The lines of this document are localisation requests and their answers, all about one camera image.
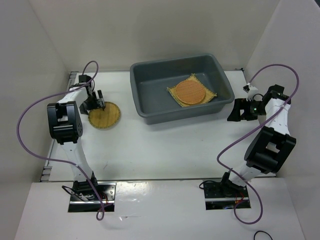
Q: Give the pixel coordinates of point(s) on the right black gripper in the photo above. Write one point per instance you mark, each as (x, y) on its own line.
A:
(241, 104)

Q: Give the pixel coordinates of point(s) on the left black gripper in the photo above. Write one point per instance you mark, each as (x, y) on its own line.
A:
(98, 103)

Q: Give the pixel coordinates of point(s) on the round bamboo tray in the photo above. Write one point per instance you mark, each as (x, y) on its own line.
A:
(105, 118)

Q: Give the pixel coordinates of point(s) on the rectangular woven bamboo mat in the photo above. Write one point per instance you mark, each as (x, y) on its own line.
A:
(209, 95)

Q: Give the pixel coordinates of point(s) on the round orange woven tray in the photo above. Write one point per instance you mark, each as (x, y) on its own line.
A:
(190, 92)

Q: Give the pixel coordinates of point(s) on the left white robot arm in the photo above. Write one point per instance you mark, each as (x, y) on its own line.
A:
(65, 126)

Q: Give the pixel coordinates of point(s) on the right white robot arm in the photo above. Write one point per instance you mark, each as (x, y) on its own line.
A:
(271, 146)

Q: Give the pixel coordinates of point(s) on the grey plastic bin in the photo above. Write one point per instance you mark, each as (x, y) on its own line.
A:
(150, 82)

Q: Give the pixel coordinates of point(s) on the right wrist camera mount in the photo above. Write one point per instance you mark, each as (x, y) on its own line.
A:
(251, 91)

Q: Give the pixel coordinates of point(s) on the aluminium table rail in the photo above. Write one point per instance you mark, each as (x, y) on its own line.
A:
(47, 169)

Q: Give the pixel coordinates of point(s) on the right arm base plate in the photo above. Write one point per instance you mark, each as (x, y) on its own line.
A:
(217, 197)

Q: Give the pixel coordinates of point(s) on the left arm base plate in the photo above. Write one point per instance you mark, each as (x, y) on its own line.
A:
(83, 198)

